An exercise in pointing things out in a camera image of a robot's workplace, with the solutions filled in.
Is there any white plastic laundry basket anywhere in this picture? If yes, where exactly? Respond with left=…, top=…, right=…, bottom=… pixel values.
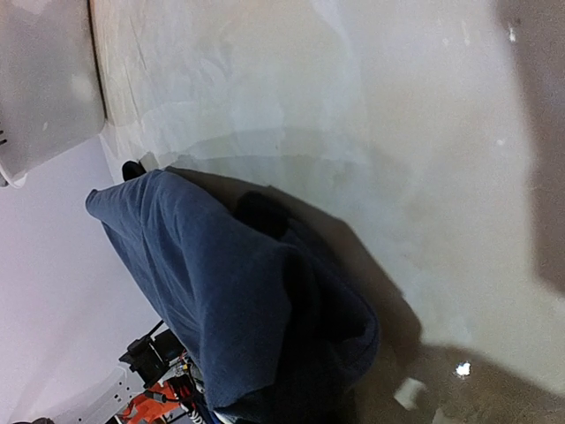
left=1, top=1, right=105, bottom=187

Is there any blue garment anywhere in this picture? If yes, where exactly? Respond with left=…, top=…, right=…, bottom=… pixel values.
left=86, top=170, right=379, bottom=423

